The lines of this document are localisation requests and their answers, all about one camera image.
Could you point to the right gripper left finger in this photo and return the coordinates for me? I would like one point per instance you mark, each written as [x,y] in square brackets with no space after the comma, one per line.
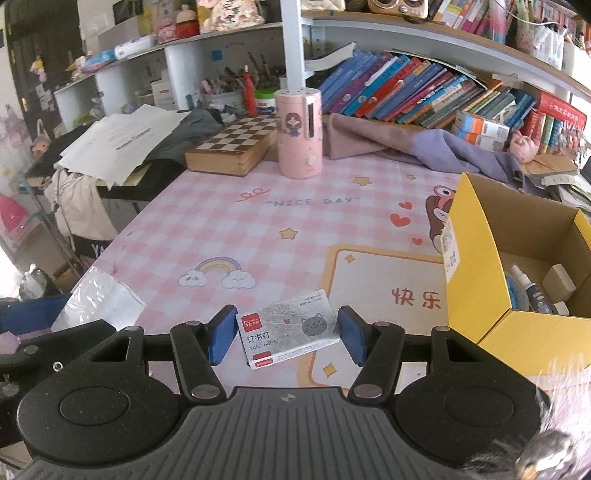
[198,347]

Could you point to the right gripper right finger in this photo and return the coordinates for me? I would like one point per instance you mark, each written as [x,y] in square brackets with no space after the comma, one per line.
[377,348]

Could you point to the white red staples box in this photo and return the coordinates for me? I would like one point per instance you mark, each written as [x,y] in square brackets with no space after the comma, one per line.
[288,329]

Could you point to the yellow cardboard box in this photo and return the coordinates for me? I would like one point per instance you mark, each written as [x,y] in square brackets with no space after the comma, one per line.
[492,228]

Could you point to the white dark bottle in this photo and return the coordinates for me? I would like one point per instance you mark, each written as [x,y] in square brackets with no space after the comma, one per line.
[537,299]

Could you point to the white eraser block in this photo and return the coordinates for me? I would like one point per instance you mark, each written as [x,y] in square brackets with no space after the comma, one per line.
[558,284]

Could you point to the clear plastic bag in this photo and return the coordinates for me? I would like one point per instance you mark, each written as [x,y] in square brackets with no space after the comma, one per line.
[99,296]

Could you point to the wooden chess board box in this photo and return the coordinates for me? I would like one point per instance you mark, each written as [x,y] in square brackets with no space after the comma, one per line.
[236,149]

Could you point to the pink purple cloth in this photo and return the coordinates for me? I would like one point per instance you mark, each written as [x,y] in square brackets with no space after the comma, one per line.
[436,149]

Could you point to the white paper sheets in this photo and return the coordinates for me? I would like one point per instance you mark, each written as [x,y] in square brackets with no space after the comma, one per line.
[111,149]

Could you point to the orange white medicine boxes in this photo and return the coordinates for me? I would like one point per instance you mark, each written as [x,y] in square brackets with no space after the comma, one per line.
[486,134]

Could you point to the pink cartoon cylinder container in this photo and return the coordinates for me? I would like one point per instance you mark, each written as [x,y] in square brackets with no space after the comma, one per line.
[299,132]

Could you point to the small pink pig figure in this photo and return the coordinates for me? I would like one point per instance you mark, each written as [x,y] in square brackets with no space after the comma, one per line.
[523,148]

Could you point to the green lid jar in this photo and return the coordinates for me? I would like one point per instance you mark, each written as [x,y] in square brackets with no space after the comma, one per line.
[265,99]

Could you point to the row of leaning books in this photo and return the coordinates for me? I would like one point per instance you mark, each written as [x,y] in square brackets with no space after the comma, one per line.
[403,89]

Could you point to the gold retro radio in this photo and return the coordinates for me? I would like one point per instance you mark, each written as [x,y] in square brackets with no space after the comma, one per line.
[416,9]

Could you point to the white shelf post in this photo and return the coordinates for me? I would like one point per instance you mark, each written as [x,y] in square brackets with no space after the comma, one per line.
[293,45]

